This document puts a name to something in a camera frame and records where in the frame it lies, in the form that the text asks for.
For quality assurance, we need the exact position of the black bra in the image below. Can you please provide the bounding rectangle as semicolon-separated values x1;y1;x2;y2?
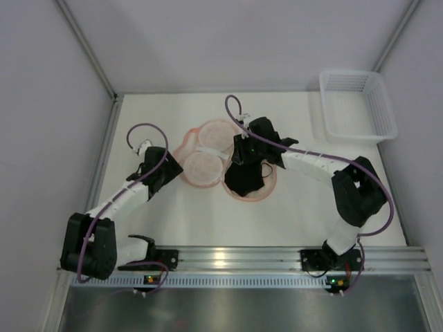
224;161;276;201

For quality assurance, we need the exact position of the peach floral mesh laundry bag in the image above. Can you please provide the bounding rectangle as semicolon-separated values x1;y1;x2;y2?
172;119;277;202

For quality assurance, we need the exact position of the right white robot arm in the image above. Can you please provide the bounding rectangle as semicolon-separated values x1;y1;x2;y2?
232;116;392;256

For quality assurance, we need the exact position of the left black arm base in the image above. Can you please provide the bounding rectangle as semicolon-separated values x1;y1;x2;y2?
148;248;179;270

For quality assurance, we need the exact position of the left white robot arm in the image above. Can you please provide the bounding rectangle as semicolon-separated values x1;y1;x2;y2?
60;147;183;283

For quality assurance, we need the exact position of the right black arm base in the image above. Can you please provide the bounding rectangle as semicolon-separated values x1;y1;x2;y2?
300;248;363;272

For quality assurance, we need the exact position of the white plastic basket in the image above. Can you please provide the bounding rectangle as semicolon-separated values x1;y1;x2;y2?
319;69;399;144

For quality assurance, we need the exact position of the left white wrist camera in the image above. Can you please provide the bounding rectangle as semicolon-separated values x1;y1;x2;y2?
132;139;152;156

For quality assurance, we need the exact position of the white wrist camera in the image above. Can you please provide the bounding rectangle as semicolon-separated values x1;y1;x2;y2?
132;139;152;156
235;114;250;139

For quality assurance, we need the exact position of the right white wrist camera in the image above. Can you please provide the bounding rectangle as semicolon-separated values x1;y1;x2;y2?
235;114;250;139

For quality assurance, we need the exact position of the left aluminium frame post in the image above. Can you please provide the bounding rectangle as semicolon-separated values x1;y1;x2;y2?
53;0;118;100

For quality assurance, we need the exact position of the aluminium frame post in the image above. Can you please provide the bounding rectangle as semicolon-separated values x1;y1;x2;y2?
371;0;424;73
53;0;118;100

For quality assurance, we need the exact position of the aluminium mounting rail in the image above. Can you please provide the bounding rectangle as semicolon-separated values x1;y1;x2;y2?
57;244;432;274

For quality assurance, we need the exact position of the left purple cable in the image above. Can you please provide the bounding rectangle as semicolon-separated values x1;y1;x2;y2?
76;122;170;295

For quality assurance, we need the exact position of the purple cable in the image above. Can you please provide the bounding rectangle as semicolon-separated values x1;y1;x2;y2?
224;95;395;291
76;122;170;295

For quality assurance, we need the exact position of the white slotted cable duct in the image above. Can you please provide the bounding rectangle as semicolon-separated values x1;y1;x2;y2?
71;273;348;289

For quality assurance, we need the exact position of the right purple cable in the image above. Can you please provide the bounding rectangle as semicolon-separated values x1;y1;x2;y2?
224;95;395;291

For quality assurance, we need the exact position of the right aluminium frame post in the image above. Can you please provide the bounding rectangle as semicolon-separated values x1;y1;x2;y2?
371;0;424;73

